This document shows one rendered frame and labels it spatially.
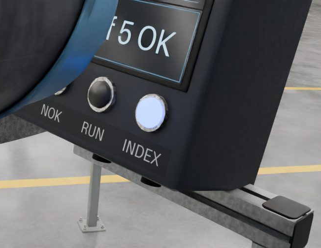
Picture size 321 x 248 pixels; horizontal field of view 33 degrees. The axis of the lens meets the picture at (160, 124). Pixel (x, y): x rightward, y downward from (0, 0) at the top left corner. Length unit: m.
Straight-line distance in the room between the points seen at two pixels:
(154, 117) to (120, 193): 2.49
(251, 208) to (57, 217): 2.20
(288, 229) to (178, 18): 0.17
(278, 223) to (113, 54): 0.17
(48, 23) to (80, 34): 0.02
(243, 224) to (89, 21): 0.24
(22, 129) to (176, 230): 0.97
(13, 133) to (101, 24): 1.68
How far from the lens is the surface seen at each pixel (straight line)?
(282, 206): 0.41
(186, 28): 0.36
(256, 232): 0.41
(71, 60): 0.22
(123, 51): 0.39
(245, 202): 0.41
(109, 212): 2.64
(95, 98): 0.39
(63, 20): 0.21
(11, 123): 1.88
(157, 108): 0.36
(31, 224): 2.51
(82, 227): 2.49
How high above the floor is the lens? 1.22
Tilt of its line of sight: 18 degrees down
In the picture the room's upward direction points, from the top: 7 degrees clockwise
